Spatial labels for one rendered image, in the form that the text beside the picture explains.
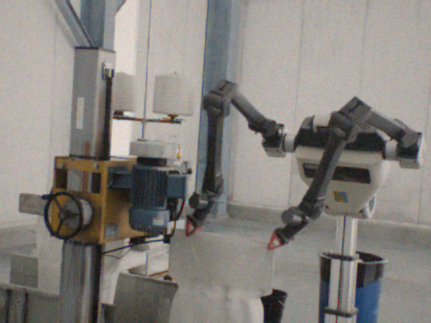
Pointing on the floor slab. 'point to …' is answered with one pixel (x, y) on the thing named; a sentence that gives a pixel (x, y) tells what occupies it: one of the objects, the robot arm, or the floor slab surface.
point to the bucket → (273, 306)
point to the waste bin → (365, 301)
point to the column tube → (85, 182)
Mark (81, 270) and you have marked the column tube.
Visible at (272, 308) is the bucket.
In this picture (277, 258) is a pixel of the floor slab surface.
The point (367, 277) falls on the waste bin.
